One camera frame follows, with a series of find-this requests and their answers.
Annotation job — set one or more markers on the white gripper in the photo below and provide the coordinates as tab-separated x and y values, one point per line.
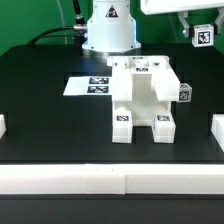
150	7

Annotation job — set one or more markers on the white chair seat part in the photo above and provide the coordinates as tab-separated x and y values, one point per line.
137	93

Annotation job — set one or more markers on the white part edge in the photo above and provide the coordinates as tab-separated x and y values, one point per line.
217	129
2	125

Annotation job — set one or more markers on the white part left edge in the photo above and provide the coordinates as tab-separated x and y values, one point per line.
2	125

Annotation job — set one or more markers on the white chair back frame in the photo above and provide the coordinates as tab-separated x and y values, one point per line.
165	81

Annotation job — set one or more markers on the white part right edge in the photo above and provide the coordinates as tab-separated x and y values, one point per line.
217	129

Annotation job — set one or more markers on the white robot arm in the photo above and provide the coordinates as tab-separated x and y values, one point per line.
111	30

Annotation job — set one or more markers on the white marker base plate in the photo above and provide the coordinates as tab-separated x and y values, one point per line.
88	85

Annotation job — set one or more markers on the white front barrier rail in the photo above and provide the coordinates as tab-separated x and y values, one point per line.
112	179

